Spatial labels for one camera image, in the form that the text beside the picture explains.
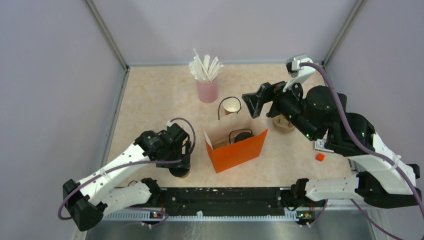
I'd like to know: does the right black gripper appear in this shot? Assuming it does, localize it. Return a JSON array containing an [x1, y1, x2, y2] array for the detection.
[[242, 74, 321, 143]]

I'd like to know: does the black plastic cup lid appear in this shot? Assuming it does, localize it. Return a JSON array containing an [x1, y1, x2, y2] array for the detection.
[[233, 132, 254, 144]]

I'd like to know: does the orange paper bag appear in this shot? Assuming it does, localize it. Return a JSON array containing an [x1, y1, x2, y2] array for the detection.
[[203, 96, 268, 174]]

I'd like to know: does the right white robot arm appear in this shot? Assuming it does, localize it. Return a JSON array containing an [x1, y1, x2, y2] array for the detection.
[[242, 81, 422, 209]]

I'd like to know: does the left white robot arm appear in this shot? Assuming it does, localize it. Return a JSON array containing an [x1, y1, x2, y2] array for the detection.
[[57, 119, 196, 232]]

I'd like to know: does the stack of brown paper cups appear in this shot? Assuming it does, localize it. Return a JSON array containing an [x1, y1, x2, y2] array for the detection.
[[222, 97, 242, 115]]

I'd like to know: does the pink cylindrical straw holder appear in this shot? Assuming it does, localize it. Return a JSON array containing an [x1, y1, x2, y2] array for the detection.
[[195, 79, 219, 104]]

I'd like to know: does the bundle of white wrapped straws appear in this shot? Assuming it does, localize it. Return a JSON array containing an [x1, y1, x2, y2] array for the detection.
[[188, 49, 224, 84]]

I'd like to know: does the blue playing card deck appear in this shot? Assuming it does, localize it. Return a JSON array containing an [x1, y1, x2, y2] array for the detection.
[[313, 138, 334, 153]]

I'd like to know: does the small orange block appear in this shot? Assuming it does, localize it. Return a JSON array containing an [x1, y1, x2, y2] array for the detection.
[[315, 153, 325, 162]]

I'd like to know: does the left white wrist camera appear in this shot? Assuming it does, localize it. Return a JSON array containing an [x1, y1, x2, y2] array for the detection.
[[166, 120, 182, 132]]

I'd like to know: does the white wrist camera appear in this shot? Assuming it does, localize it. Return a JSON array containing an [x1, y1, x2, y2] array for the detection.
[[166, 120, 182, 132], [282, 53, 316, 92]]

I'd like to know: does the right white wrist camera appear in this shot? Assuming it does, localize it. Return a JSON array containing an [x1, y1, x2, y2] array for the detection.
[[282, 53, 316, 92]]

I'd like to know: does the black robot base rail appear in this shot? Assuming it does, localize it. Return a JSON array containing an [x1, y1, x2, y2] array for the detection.
[[129, 185, 327, 220]]

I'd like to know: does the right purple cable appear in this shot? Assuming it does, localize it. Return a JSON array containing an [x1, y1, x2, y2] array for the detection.
[[298, 62, 424, 240]]

